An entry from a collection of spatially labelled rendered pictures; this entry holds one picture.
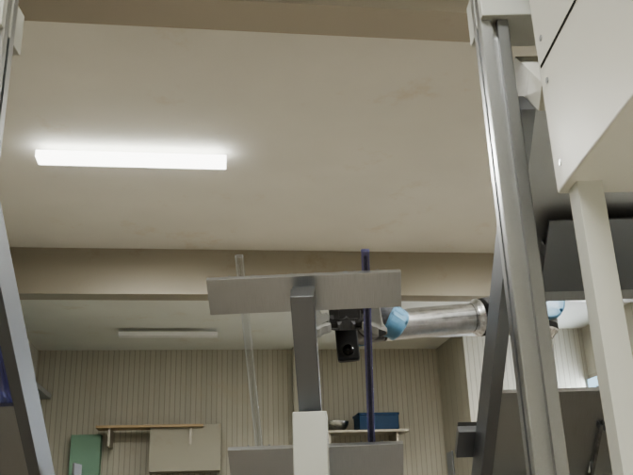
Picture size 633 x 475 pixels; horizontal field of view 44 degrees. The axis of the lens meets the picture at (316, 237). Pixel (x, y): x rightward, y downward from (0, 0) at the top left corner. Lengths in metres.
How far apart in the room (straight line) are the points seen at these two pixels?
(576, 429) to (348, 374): 9.82
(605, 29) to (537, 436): 0.46
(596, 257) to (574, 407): 0.58
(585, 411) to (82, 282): 5.95
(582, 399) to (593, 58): 0.73
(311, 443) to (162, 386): 9.70
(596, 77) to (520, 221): 0.27
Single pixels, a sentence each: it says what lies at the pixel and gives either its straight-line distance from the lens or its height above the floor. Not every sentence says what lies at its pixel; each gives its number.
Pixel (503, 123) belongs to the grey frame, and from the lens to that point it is 1.10.
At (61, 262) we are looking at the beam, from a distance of 7.14.
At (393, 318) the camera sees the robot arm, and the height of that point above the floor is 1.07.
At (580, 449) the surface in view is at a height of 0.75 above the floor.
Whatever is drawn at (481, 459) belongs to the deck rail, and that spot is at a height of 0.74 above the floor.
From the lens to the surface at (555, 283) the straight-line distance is 1.24.
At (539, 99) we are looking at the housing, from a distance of 1.10.
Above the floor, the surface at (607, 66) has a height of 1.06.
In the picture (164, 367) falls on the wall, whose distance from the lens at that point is 11.11.
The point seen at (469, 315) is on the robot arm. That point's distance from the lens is 2.00.
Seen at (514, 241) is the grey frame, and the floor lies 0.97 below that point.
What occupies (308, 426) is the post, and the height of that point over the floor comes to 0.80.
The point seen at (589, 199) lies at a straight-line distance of 0.93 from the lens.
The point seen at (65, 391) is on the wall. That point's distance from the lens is 11.20.
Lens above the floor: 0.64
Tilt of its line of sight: 20 degrees up
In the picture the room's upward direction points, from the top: 2 degrees counter-clockwise
